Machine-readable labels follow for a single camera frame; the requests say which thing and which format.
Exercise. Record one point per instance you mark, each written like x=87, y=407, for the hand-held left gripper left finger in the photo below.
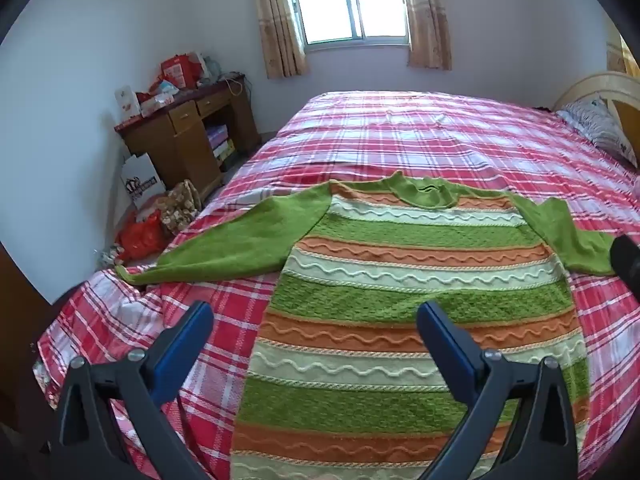
x=190, y=330

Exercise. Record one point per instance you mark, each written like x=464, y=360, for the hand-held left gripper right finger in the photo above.
x=440, y=340

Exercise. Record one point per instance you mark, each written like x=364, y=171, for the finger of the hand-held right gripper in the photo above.
x=627, y=265

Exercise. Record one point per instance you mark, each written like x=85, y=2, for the green orange striped sweater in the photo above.
x=400, y=270

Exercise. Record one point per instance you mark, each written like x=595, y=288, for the red plastic bag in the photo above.
x=140, y=237

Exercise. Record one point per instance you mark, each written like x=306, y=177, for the floral fabric bag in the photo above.
x=180, y=207

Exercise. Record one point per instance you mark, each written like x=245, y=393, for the striped pillow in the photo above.
x=595, y=125

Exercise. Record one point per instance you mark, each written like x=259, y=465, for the white paper bag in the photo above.
x=142, y=180

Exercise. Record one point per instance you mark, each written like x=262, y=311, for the brown wooden door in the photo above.
x=20, y=335

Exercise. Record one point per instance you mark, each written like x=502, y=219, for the brown wooden desk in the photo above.
x=175, y=150

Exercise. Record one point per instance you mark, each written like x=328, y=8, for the yellow box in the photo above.
x=225, y=152

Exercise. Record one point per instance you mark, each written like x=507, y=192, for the wooden headboard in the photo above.
x=600, y=85

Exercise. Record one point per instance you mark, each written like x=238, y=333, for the purple box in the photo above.
x=218, y=136

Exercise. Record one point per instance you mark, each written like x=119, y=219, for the bed with red plaid sheet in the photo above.
x=400, y=135

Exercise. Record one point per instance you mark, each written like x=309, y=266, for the yellow curtain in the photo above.
x=622, y=52

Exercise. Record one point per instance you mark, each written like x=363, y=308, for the flat red box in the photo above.
x=129, y=122

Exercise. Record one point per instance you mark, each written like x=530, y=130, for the tall white printed box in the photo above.
x=127, y=102

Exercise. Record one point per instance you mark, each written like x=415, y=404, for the red bag on desk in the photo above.
x=179, y=72

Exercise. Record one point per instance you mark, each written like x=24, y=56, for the beige patterned curtain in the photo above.
x=277, y=25
x=427, y=20

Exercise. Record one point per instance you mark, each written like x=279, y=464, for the sliding glass window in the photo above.
x=345, y=0

